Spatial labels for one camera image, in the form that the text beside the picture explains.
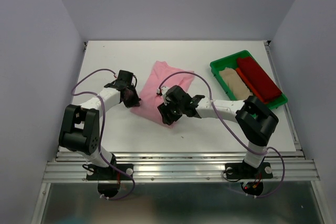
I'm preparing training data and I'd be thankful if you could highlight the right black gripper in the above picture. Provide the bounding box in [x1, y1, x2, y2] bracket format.
[156, 99, 183, 126]

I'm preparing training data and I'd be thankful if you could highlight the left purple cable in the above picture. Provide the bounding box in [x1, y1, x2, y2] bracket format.
[71, 68, 136, 200]

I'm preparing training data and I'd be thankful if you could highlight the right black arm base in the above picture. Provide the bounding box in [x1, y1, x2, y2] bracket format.
[222, 161, 274, 197]

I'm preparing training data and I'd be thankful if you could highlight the rolled beige t-shirt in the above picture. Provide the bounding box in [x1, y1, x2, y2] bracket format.
[219, 68, 252, 100]

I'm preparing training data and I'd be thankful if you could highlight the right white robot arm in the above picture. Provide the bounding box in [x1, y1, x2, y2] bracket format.
[157, 85, 279, 177]

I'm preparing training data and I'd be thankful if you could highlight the green plastic tray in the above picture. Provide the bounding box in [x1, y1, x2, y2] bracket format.
[209, 50, 288, 109]

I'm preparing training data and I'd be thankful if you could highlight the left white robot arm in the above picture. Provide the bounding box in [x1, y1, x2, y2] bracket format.
[59, 69, 141, 179]

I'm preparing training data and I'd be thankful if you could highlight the pink t-shirt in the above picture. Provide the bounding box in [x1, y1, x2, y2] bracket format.
[130, 60, 195, 130]

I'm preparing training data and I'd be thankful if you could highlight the rolled red t-shirt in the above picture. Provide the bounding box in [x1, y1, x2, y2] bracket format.
[236, 57, 282, 103]

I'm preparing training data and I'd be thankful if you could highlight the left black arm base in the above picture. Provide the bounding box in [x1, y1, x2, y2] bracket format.
[82, 158, 135, 200]

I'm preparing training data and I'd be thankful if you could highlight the aluminium rail frame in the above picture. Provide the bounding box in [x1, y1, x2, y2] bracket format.
[30, 40, 326, 224]

